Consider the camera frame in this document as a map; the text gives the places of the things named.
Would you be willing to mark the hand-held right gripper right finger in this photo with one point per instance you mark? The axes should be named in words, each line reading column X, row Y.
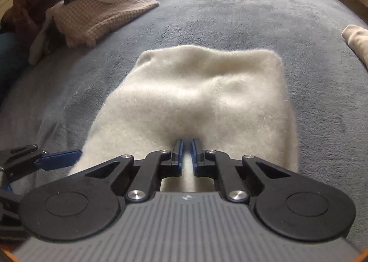
column 194, row 161

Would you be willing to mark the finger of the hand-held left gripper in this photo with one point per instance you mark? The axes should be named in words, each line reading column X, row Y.
column 60, row 158
column 24, row 149

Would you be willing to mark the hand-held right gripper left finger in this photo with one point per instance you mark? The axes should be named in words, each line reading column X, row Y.
column 180, row 161

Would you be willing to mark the white fluffy deer sweater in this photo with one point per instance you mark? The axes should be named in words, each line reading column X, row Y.
column 201, row 92

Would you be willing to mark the grey-white garment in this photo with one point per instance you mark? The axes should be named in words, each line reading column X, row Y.
column 43, row 40

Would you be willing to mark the maroon fleece garment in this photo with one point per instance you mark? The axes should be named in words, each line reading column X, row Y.
column 31, row 3

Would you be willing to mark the pink checked knit garment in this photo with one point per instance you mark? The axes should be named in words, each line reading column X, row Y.
column 103, row 17

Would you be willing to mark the grey fleece bed blanket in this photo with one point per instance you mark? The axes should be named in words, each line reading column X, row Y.
column 230, row 15

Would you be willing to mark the beige folded garment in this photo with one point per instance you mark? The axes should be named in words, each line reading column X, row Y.
column 358, row 40

